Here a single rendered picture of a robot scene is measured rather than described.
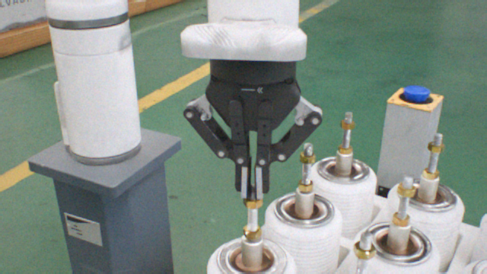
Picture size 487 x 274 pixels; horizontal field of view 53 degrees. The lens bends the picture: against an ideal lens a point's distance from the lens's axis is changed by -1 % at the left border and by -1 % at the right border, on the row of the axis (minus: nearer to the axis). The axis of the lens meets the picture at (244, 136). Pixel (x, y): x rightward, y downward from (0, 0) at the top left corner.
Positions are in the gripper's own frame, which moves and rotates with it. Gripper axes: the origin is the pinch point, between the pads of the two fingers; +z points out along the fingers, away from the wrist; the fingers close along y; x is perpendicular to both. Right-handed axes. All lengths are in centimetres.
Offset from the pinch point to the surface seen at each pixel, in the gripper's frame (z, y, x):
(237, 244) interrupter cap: 10.1, 1.9, -2.1
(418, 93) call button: 2.9, -21.8, -32.6
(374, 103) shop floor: 36, -27, -109
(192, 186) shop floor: 36, 20, -52
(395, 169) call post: 15.9, -19.9, -31.3
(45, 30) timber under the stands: 30, 114, -163
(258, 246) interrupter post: 7.8, -0.7, 0.8
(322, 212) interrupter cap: 10.3, -7.4, -9.6
